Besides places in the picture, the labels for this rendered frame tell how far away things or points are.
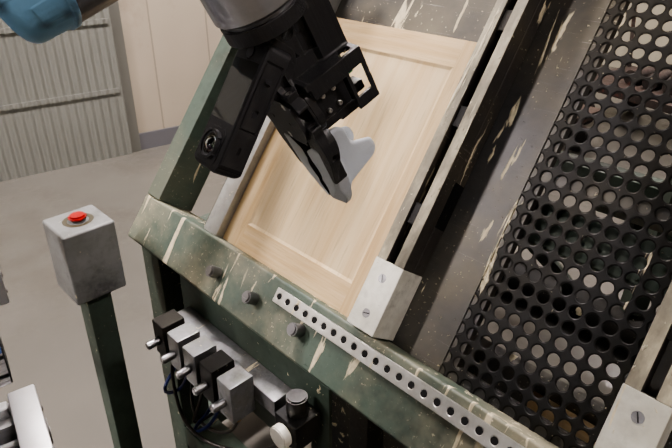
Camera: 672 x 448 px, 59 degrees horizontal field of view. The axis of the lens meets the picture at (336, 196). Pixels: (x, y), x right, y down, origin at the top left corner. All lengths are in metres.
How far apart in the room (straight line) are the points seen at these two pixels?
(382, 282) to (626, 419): 0.41
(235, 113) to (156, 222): 1.06
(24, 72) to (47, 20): 3.68
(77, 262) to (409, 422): 0.82
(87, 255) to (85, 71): 2.82
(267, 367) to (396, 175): 0.46
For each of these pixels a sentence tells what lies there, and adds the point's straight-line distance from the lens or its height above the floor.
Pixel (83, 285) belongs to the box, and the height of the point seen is 0.80.
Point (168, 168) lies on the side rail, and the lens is 1.55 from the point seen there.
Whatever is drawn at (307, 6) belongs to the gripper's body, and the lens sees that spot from 0.50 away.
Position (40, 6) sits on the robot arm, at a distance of 0.44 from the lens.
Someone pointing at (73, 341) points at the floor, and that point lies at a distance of 2.66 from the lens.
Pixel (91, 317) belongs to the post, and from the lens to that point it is 1.56.
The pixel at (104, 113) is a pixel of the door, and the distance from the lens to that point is 4.27.
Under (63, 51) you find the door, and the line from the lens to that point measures 4.13.
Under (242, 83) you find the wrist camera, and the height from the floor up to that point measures 1.45.
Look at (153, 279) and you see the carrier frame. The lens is 1.65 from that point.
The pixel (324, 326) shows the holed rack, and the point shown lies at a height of 0.89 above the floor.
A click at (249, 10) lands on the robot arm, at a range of 0.46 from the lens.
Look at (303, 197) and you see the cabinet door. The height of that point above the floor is 1.02.
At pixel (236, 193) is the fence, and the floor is 0.99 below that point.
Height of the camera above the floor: 1.58
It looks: 26 degrees down
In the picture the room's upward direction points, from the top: straight up
